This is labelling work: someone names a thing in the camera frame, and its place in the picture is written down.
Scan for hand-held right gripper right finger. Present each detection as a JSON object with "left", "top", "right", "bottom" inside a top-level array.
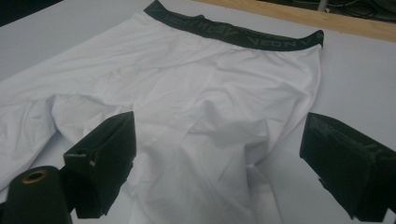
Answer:
[{"left": 299, "top": 112, "right": 396, "bottom": 223}]

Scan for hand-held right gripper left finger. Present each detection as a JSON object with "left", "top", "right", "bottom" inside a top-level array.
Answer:
[{"left": 63, "top": 110, "right": 137, "bottom": 219}]

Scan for white shorts with black waistband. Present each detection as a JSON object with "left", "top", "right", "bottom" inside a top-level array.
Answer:
[{"left": 0, "top": 0, "right": 325, "bottom": 224}]

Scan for wooden board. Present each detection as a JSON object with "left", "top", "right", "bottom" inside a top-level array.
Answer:
[{"left": 191, "top": 0, "right": 396, "bottom": 44}]

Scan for bundle of black floor cables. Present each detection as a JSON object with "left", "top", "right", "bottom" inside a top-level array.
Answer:
[{"left": 290, "top": 0, "right": 396, "bottom": 23}]

